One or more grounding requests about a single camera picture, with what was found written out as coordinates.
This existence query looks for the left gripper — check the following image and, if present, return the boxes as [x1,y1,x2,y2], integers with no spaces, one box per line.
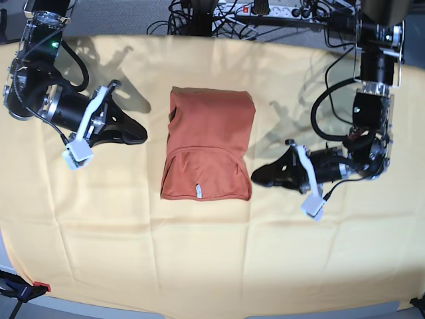
[251,147,352,194]

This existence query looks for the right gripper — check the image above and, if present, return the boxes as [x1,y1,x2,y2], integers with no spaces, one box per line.
[46,92,147,146]

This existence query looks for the orange T-shirt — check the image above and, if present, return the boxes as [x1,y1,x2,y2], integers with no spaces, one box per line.
[160,87,256,201]

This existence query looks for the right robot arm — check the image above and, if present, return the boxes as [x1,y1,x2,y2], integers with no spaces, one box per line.
[3,1,147,148]

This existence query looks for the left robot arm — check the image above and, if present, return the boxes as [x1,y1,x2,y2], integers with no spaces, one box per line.
[251,1,413,193]

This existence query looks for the black power adapter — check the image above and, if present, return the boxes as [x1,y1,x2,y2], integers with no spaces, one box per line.
[327,11,357,36]

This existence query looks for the white power strip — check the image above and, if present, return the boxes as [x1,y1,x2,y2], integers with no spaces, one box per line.
[213,1,313,21]

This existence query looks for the black clamp corner right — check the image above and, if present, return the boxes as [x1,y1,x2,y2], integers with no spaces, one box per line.
[410,295,425,318]

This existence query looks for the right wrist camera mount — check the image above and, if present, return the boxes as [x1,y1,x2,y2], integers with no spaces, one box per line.
[62,80,122,170]

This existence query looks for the black table leg post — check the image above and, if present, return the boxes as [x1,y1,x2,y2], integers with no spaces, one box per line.
[188,0,216,37]

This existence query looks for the black tangled cables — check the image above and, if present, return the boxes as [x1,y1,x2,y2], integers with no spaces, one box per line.
[145,0,333,43]

